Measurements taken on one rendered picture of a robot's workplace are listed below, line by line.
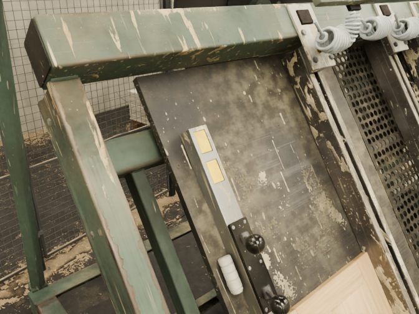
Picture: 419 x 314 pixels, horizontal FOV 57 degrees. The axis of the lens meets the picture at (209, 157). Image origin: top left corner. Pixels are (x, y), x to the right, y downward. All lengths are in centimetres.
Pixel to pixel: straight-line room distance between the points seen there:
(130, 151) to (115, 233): 21
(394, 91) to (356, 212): 53
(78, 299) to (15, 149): 174
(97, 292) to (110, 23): 234
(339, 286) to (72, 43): 83
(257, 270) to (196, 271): 214
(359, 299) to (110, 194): 72
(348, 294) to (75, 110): 79
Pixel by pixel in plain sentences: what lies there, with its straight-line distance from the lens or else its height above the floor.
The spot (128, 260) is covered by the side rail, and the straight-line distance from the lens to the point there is 71.
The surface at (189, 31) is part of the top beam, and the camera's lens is 87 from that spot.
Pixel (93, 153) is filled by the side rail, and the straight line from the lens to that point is 72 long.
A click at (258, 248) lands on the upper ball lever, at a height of 152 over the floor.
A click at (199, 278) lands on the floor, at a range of 292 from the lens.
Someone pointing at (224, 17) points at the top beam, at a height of 189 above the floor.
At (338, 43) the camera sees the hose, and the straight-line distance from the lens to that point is 103.
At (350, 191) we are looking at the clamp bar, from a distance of 113.
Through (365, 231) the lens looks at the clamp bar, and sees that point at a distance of 116.
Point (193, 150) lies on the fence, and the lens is 83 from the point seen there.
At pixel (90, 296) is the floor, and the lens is 290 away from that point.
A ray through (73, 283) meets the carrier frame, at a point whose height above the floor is 78.
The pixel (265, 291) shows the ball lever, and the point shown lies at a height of 138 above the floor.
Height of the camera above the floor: 197
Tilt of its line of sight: 25 degrees down
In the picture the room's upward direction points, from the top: 1 degrees clockwise
